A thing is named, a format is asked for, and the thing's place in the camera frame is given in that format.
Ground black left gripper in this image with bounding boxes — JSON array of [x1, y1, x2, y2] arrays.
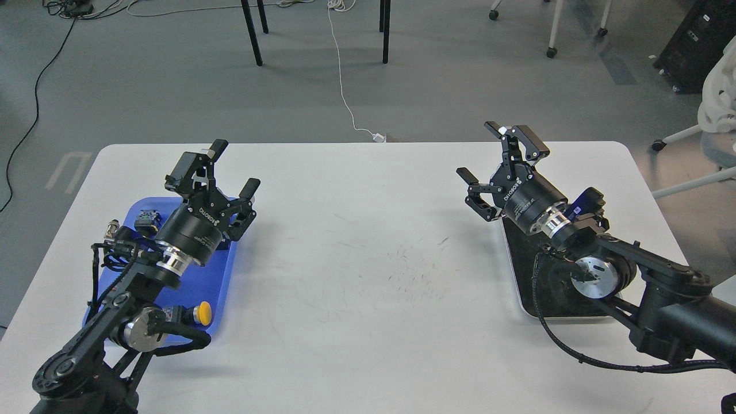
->
[[155, 139, 261, 266]]

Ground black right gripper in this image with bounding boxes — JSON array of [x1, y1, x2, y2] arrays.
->
[[457, 121, 568, 235]]

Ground green push button switch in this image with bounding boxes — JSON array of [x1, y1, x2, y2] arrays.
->
[[133, 209, 162, 239]]

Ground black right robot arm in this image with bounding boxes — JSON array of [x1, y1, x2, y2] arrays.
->
[[457, 121, 734, 374]]

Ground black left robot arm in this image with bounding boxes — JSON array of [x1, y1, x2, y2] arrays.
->
[[32, 139, 260, 413]]

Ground blue plastic tray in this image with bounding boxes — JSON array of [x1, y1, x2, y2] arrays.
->
[[99, 197, 237, 347]]

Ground metal tray with black mat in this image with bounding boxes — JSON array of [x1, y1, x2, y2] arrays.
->
[[502, 216, 636, 320]]

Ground white chair base with casters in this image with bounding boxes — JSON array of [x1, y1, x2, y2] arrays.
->
[[488, 1, 613, 59]]

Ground black table legs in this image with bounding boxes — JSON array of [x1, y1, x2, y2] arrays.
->
[[240, 0, 392, 67]]

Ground white office chair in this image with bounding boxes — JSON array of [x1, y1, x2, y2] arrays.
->
[[651, 45, 735, 199]]

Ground black equipment case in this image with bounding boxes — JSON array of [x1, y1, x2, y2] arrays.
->
[[653, 1, 735, 94]]

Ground yellow push button switch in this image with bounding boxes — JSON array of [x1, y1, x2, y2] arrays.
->
[[163, 301, 212, 327]]

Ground black cable on floor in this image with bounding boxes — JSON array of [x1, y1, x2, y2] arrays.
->
[[0, 0, 94, 213]]

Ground white cable on floor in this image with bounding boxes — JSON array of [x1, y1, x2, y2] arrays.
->
[[276, 0, 386, 143]]

